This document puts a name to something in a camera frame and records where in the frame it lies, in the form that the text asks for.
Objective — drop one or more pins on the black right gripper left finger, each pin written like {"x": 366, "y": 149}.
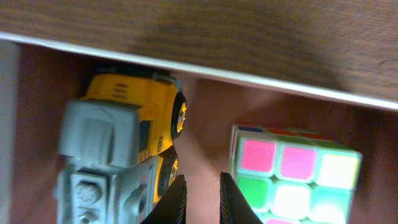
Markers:
{"x": 171, "y": 208}

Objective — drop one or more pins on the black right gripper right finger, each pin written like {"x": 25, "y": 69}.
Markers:
{"x": 234, "y": 209}

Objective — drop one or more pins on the colourful puzzle cube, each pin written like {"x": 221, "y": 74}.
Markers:
{"x": 290, "y": 175}

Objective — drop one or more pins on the yellow grey toy truck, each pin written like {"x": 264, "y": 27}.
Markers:
{"x": 118, "y": 142}

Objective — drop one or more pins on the white cardboard box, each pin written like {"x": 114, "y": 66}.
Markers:
{"x": 39, "y": 77}

